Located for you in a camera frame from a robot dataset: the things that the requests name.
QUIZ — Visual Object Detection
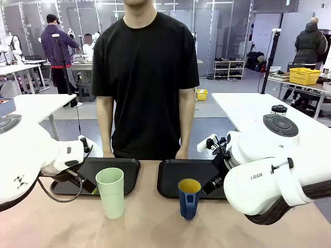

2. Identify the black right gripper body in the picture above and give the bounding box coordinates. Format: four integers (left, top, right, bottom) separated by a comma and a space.
212, 151, 233, 181

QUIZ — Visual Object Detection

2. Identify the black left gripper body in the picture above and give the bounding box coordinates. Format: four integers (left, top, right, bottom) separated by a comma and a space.
55, 169, 88, 187

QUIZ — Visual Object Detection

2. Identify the tall light green cup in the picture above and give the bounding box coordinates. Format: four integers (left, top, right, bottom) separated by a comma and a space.
95, 167, 125, 220

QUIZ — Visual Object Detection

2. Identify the person's right forearm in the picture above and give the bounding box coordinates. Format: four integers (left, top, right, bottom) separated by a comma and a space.
99, 113, 116, 153

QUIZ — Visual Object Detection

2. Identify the person's left forearm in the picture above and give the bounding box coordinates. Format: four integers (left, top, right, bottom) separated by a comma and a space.
178, 111, 196, 153

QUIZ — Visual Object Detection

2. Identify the blue mug yellow inside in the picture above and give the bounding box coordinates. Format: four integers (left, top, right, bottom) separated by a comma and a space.
177, 178, 202, 221

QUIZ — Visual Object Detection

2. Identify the black plastic tray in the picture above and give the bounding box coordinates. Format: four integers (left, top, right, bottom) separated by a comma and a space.
50, 157, 141, 196
157, 159, 233, 199

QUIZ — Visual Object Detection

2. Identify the white table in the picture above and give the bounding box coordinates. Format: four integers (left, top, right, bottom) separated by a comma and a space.
0, 94, 77, 142
211, 92, 331, 136

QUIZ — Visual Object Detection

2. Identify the black lidded white container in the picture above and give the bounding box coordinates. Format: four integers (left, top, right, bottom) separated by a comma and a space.
270, 104, 289, 116

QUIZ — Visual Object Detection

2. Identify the grey stool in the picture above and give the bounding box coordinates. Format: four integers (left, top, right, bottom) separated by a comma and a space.
77, 82, 95, 103

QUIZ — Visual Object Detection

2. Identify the white shoe rack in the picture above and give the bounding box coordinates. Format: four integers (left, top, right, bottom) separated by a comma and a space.
213, 59, 246, 80

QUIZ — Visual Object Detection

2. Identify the blue grey box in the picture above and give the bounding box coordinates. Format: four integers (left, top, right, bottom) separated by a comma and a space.
0, 98, 16, 117

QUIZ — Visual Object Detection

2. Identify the black bags pile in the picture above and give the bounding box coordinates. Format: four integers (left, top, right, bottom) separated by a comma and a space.
245, 51, 266, 72

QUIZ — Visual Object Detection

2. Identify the black pole white top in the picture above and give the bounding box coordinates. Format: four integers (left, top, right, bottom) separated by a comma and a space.
260, 28, 282, 95

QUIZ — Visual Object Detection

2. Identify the person in black t-shirt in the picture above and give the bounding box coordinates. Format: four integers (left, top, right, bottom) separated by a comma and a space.
92, 0, 200, 161

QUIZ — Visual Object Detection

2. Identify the white background desk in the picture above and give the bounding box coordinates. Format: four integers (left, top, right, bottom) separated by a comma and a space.
0, 59, 51, 95

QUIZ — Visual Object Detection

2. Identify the large yellow basket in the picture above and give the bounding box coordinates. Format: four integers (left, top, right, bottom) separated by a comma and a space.
289, 67, 323, 86

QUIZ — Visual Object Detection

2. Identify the seated person in white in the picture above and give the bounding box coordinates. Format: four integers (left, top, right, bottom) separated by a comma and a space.
82, 33, 96, 56

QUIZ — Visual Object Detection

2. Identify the person in purple jacket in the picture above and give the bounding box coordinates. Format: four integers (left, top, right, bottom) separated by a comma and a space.
40, 14, 81, 108

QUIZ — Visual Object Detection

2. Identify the white humanoid robot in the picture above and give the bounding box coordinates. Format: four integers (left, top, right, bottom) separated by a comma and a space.
5, 32, 23, 64

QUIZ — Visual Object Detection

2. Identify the person in black puffer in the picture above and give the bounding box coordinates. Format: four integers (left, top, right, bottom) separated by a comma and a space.
283, 17, 329, 101

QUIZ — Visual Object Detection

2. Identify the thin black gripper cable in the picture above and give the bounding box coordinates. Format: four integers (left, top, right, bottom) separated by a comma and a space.
37, 175, 85, 204

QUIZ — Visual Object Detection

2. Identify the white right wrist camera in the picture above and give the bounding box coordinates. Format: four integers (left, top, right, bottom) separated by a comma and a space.
197, 133, 220, 153

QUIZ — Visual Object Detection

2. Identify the black camera tripod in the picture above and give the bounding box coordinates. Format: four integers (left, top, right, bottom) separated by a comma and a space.
51, 33, 78, 96

